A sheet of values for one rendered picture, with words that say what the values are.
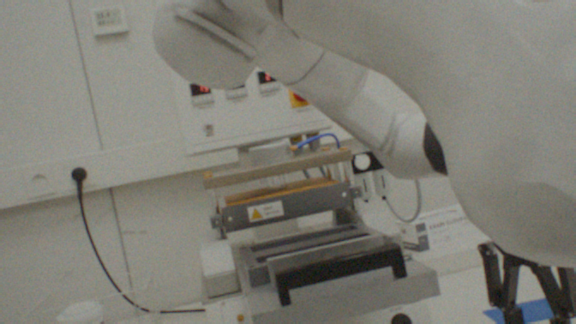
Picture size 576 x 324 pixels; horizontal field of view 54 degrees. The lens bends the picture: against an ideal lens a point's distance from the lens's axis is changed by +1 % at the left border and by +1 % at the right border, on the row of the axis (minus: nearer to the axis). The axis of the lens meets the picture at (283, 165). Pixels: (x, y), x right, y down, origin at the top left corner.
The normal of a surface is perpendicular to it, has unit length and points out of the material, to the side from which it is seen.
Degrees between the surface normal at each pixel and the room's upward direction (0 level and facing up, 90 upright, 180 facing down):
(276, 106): 90
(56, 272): 90
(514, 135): 66
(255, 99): 90
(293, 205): 90
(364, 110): 101
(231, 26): 129
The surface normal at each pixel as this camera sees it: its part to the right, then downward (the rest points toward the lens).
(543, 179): -0.54, -0.23
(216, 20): 0.14, 0.63
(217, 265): -0.05, -0.73
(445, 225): 0.32, -0.07
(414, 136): -0.82, -0.24
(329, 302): 0.14, 0.03
